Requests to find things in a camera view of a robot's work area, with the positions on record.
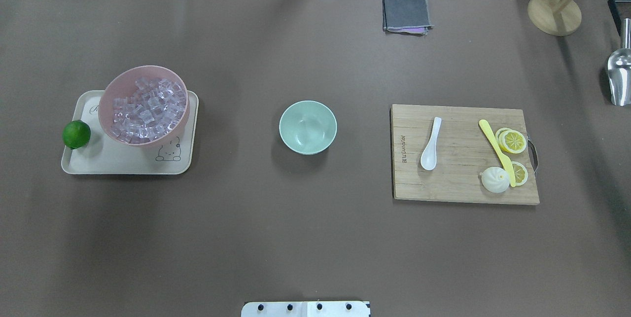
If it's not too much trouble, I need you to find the lemon slice stack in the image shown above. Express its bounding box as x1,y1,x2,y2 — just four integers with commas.
495,128,527,154

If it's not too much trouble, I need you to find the grey folded cloth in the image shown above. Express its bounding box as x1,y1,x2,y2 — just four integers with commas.
382,0,434,35

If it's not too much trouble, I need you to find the single lemon slice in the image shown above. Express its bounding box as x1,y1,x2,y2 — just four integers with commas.
512,161,529,187

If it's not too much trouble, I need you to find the white ceramic spoon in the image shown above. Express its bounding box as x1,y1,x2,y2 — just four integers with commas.
420,117,442,171

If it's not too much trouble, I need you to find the mint green bowl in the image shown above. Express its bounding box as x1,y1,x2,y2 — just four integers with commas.
278,101,338,155

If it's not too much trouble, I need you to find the yellow plastic knife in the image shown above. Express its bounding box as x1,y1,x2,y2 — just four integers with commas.
478,119,516,187

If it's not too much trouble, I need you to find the beige plastic tray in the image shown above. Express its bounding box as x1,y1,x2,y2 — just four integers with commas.
61,90,199,175

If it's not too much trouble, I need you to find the wooden mug tree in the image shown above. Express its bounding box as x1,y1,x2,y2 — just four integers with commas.
527,0,582,36

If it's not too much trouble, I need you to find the green lime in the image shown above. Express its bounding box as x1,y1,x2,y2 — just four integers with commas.
62,120,92,150

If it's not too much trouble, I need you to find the clear ice cubes pile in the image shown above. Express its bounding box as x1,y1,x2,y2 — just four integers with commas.
110,77,188,144

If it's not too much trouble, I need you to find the metal ice scoop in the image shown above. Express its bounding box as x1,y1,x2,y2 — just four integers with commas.
607,18,631,106

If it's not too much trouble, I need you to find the pink bowl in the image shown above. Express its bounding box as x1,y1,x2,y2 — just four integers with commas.
98,65,191,148

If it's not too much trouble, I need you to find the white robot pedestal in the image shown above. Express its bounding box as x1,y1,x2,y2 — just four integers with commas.
241,300,371,317

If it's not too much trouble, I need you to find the bamboo cutting board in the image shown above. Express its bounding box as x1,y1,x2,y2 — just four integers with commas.
390,104,539,205

